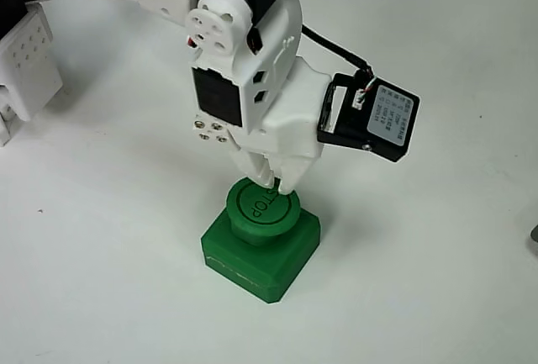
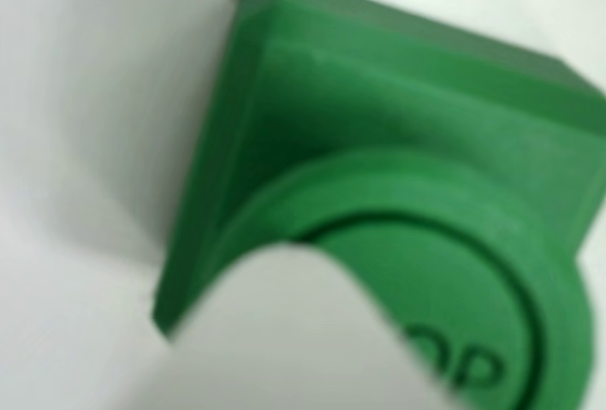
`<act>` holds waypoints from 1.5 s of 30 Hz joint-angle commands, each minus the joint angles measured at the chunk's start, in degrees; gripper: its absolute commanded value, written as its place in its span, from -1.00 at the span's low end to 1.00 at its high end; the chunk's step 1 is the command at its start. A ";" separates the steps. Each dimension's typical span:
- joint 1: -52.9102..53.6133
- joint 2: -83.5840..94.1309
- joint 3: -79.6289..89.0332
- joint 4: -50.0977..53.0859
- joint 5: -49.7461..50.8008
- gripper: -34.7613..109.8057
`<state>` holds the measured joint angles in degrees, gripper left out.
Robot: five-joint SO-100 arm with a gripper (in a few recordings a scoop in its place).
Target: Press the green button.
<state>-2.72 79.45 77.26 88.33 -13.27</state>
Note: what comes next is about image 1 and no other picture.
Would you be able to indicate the black camera module box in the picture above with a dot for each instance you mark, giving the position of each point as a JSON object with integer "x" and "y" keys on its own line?
{"x": 378, "y": 128}

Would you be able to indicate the green stop push button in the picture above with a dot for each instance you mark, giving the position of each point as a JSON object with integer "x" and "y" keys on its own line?
{"x": 256, "y": 254}

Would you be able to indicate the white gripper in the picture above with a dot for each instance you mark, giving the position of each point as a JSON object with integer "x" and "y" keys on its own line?
{"x": 269, "y": 162}

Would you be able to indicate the grey object at edge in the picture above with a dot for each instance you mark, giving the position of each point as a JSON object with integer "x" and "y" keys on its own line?
{"x": 534, "y": 238}

